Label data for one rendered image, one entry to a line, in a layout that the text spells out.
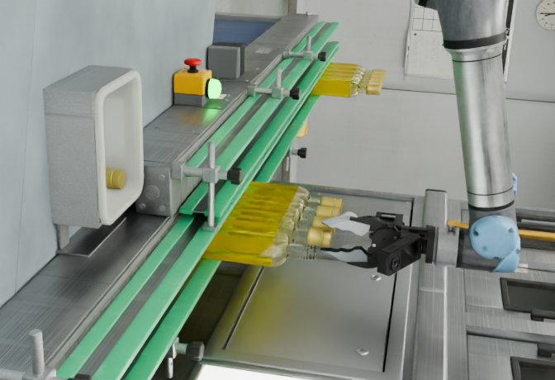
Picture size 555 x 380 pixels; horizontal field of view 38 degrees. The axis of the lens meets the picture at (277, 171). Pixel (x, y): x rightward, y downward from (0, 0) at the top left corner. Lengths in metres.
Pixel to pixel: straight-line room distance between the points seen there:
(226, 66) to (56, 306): 1.03
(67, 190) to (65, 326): 0.24
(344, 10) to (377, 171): 1.56
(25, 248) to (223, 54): 0.97
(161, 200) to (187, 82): 0.43
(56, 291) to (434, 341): 0.67
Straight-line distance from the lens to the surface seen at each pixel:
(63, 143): 1.26
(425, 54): 7.37
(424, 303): 1.61
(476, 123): 1.29
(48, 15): 1.25
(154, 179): 1.43
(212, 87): 1.80
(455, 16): 1.25
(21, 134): 1.20
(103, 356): 1.11
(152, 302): 1.22
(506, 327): 1.61
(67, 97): 1.23
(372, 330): 1.49
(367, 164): 7.69
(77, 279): 1.26
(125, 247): 1.35
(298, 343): 1.44
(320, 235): 1.51
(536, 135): 7.61
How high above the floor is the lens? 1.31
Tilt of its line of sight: 10 degrees down
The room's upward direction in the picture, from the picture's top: 96 degrees clockwise
